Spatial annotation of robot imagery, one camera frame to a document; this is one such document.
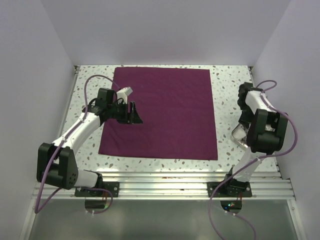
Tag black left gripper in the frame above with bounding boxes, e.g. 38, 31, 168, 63
107, 100, 143, 124

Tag steel instrument tray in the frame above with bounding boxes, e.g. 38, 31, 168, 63
230, 123, 249, 150

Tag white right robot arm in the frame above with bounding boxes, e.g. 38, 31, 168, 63
222, 82, 288, 197

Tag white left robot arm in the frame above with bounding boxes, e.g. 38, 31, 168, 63
36, 87, 143, 197

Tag purple cloth mat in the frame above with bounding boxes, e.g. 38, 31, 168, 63
99, 67, 218, 160

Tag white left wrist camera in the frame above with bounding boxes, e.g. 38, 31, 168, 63
116, 87, 133, 104

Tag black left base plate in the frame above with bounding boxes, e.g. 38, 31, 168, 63
74, 181, 120, 198

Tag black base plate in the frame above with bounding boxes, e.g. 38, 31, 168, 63
74, 181, 120, 198
206, 181, 253, 198

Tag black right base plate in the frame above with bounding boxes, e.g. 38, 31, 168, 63
206, 181, 253, 198

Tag aluminium rail frame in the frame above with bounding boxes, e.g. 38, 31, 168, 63
21, 65, 302, 240

